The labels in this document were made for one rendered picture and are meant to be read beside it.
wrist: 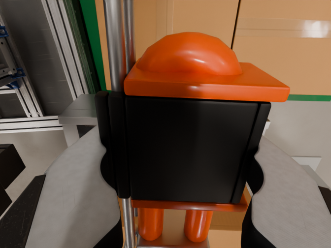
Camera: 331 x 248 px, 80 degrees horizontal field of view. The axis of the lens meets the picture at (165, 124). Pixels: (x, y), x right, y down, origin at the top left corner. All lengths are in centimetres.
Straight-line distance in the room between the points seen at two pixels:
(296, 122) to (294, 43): 93
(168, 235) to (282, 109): 138
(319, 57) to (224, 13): 33
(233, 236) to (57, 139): 138
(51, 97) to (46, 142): 55
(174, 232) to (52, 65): 104
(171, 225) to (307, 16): 67
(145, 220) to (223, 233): 30
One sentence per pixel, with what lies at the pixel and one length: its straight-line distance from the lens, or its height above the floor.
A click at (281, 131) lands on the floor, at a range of 160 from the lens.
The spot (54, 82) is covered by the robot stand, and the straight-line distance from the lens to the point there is 117.
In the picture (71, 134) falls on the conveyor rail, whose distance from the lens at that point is 77.
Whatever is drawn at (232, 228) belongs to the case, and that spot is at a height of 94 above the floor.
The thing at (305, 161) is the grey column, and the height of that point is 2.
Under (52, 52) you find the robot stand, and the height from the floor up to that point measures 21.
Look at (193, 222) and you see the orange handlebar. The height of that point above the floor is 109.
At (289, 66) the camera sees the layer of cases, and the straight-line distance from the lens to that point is 76.
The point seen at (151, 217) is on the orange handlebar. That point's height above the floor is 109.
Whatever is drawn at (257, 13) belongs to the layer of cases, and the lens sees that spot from 69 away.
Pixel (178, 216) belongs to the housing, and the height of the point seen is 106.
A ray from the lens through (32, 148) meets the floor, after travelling 178.
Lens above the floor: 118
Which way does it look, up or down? 61 degrees down
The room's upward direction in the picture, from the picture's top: 179 degrees counter-clockwise
